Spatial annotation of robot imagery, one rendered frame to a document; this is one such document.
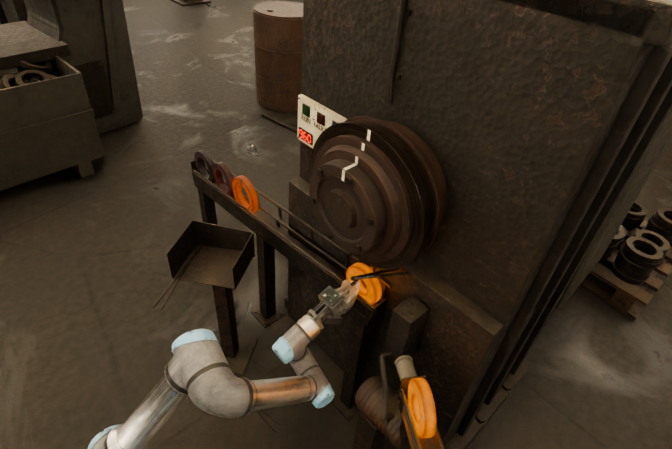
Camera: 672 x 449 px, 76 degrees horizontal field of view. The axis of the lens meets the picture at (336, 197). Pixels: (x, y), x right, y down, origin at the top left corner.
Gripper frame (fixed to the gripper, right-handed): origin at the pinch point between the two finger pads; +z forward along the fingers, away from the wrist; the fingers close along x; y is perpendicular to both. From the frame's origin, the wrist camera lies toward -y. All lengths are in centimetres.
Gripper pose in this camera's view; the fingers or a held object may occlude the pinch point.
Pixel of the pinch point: (357, 284)
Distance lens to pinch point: 153.8
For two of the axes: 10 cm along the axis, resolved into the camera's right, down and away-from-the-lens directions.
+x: -6.8, -4.8, 5.6
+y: -1.6, -6.4, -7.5
